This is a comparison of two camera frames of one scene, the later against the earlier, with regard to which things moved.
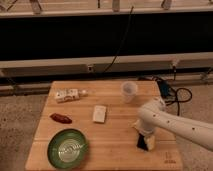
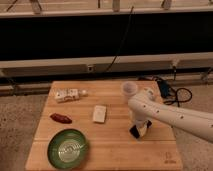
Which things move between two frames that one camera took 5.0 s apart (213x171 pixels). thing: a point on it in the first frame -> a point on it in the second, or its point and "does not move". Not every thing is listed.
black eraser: [141, 142] -> [135, 132]
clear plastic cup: [129, 91] does not move
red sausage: [61, 118] does not move
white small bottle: [68, 94] does not move
